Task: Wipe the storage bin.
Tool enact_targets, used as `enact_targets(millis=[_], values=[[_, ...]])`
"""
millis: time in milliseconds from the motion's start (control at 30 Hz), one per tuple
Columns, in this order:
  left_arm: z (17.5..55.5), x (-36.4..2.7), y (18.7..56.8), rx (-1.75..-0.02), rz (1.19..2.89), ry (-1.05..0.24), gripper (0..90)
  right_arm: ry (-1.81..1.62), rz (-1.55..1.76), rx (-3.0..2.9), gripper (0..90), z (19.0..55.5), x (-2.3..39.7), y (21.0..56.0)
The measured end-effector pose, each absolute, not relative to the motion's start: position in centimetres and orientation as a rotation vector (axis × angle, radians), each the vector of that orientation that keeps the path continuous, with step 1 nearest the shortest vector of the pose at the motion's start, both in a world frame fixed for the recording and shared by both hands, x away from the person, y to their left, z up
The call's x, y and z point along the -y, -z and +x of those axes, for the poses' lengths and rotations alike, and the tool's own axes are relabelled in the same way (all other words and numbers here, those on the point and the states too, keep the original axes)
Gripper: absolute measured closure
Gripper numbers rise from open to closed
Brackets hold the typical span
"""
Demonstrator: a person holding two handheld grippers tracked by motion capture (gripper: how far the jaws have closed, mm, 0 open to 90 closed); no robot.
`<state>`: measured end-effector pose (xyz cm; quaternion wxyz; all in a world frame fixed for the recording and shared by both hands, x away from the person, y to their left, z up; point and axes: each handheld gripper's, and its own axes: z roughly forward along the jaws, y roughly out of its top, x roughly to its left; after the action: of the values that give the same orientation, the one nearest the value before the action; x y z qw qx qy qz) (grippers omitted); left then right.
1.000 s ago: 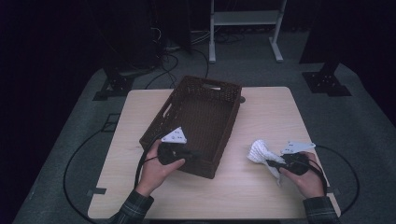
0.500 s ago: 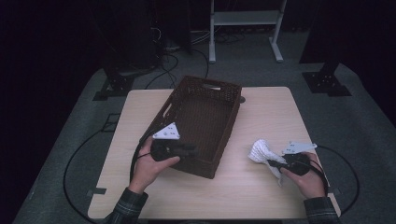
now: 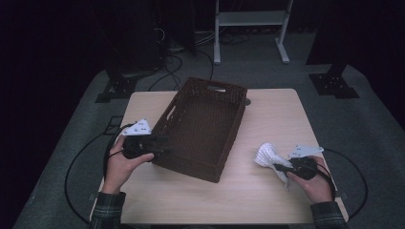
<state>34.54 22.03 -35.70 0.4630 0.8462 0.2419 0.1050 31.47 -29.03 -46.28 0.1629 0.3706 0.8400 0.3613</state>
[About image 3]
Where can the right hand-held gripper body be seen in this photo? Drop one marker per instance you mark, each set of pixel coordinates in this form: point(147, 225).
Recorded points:
point(304, 167)

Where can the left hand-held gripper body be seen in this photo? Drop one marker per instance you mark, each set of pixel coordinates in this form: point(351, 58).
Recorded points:
point(137, 144)

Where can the white knitted cloth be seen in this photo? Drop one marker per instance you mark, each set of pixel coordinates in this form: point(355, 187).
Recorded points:
point(267, 156)

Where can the brown wicker basket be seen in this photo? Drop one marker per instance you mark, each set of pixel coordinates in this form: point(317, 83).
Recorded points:
point(200, 130)

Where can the person's right hand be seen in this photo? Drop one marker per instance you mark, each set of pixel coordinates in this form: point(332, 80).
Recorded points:
point(315, 187)

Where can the person's left hand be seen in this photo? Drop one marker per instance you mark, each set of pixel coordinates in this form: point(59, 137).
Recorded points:
point(119, 168)

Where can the black tape square outline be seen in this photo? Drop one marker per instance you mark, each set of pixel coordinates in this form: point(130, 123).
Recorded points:
point(108, 125)

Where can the grey tape strip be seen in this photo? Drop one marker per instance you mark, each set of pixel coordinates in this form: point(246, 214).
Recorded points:
point(342, 194)
point(93, 196)

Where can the black stand base with struts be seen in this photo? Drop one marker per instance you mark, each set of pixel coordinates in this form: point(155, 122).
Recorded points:
point(117, 87)

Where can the black stand base with bolts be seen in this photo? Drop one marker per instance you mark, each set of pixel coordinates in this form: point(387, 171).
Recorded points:
point(334, 86)

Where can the white metal stand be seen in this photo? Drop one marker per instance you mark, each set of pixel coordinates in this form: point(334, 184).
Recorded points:
point(251, 18)

